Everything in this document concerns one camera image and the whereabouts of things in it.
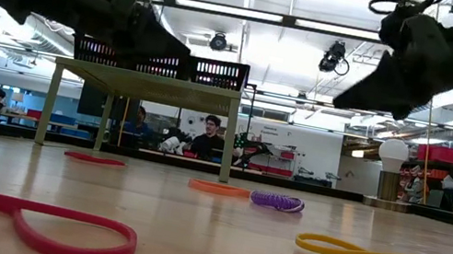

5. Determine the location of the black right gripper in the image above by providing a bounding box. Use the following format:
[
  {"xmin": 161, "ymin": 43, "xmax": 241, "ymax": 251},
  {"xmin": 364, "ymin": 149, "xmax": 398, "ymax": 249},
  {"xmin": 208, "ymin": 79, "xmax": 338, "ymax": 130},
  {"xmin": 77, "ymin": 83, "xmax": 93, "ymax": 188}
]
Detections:
[{"xmin": 331, "ymin": 0, "xmax": 453, "ymax": 131}]

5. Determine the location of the purple coil keychain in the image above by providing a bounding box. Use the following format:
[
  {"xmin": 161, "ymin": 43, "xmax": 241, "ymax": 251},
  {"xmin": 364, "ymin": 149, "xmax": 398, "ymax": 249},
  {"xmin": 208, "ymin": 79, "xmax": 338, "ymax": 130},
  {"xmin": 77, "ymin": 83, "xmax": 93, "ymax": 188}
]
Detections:
[{"xmin": 248, "ymin": 188, "xmax": 308, "ymax": 216}]

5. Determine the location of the white bulb table lamp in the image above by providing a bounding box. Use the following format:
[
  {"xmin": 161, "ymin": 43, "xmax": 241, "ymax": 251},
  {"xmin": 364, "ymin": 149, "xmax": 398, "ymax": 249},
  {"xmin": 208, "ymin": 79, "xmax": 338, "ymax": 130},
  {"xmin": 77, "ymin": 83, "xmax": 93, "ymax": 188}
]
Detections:
[{"xmin": 361, "ymin": 133, "xmax": 424, "ymax": 214}]

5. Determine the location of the green perforated metal shelf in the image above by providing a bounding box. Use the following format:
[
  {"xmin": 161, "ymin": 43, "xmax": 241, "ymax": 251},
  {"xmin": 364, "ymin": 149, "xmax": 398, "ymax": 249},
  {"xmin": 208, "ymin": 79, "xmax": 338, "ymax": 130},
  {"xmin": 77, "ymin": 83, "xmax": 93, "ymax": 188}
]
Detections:
[{"xmin": 32, "ymin": 54, "xmax": 246, "ymax": 184}]

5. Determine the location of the ceiling light strip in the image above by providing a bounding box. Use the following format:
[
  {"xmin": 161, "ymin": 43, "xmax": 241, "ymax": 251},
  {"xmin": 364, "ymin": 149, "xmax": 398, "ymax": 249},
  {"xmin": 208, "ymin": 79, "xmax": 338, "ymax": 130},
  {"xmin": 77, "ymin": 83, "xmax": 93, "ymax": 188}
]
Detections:
[
  {"xmin": 175, "ymin": 0, "xmax": 285, "ymax": 25},
  {"xmin": 295, "ymin": 17, "xmax": 383, "ymax": 42}
]

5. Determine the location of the red storage bin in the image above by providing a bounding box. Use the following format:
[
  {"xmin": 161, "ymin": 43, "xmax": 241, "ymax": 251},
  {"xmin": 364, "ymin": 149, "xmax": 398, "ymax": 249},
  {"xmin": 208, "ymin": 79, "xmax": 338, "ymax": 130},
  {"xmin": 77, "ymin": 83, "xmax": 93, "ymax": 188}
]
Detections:
[{"xmin": 415, "ymin": 142, "xmax": 453, "ymax": 167}]

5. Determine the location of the dark monitor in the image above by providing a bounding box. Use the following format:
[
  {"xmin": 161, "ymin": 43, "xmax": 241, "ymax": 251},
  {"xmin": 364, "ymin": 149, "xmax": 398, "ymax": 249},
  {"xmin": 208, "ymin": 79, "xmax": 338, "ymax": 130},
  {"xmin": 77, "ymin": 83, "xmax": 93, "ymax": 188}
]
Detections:
[{"xmin": 76, "ymin": 85, "xmax": 110, "ymax": 120}]

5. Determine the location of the black ceiling camera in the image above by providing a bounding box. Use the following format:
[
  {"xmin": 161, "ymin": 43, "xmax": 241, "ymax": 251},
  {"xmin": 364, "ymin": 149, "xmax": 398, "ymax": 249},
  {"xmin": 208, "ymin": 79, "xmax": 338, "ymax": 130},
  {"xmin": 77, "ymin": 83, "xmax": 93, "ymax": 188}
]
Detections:
[
  {"xmin": 317, "ymin": 38, "xmax": 355, "ymax": 78},
  {"xmin": 207, "ymin": 30, "xmax": 230, "ymax": 53}
]

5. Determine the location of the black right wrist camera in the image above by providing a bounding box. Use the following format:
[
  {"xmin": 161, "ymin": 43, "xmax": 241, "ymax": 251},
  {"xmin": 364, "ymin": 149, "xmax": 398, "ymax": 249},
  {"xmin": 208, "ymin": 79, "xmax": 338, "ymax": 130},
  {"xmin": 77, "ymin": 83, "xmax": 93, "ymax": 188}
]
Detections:
[{"xmin": 363, "ymin": 0, "xmax": 441, "ymax": 49}]

